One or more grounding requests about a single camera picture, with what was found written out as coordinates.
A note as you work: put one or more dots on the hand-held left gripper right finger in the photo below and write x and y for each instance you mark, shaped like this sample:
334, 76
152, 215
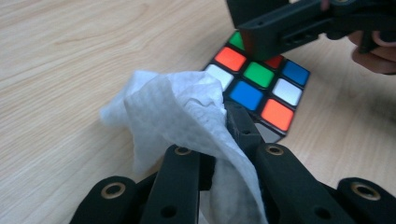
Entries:
243, 127

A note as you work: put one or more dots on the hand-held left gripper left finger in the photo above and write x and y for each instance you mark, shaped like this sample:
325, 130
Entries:
207, 172

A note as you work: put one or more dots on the multicoloured puzzle cube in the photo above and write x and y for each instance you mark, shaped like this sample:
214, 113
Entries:
258, 74

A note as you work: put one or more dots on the white wet wipe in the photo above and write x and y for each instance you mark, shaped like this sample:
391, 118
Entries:
186, 118

